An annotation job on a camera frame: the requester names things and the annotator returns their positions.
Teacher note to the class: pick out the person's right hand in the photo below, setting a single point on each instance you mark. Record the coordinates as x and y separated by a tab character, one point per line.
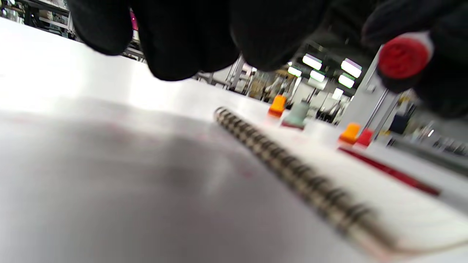
449	54

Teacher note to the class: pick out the person's left hand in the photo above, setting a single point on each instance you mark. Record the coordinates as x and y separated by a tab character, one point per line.
190	33

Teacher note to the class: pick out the green reward stamp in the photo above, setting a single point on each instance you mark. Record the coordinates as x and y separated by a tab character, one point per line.
402	56
296	115

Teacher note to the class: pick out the orange reward stamp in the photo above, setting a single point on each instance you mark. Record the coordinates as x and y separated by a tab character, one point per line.
350	132
276	105

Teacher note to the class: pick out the red reward stamp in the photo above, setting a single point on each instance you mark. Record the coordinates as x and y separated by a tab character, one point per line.
365	137

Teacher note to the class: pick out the red round ink pad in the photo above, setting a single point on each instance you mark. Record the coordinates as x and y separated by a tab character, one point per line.
395	171

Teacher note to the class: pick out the spiral lined notebook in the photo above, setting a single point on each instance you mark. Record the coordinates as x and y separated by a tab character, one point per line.
365	171

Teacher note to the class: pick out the row of ceiling lights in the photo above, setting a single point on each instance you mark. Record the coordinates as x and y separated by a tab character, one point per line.
351	67

